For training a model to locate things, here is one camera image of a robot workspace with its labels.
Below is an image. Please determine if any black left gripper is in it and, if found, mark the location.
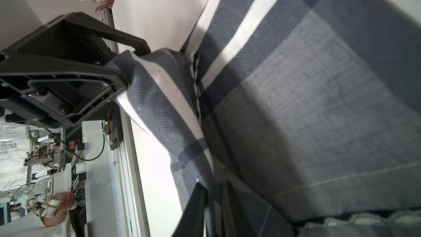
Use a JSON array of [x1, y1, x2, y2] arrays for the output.
[[1, 12, 151, 128]]

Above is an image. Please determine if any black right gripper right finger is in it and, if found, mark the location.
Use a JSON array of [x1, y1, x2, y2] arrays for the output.
[[221, 181, 255, 237]]

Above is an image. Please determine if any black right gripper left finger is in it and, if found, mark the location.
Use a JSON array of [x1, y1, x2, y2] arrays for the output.
[[172, 182, 207, 237]]

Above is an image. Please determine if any grey plaid pillowcase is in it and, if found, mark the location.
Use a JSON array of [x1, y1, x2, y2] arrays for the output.
[[107, 0, 421, 237]]

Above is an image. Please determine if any person hand in background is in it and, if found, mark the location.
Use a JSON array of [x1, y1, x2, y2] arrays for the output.
[[53, 192, 75, 213]]

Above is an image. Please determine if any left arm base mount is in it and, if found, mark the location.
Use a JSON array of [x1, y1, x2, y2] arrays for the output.
[[104, 100, 123, 150]]

